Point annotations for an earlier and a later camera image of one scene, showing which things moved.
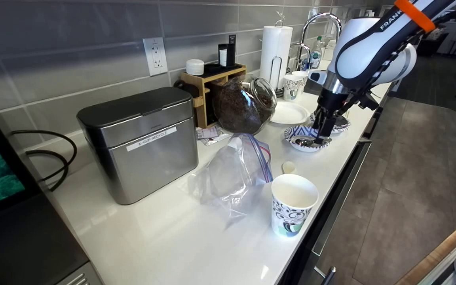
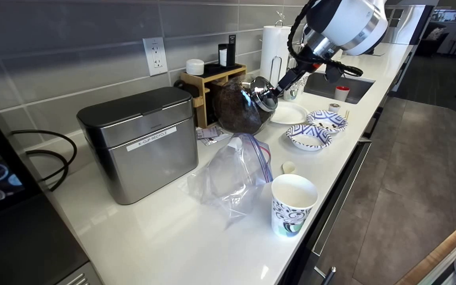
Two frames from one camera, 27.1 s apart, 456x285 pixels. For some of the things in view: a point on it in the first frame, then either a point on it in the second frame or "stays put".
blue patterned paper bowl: x=304 y=138 stays put
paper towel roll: x=275 y=54 stays put
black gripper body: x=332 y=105 → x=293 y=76
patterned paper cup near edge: x=291 y=201 stays put
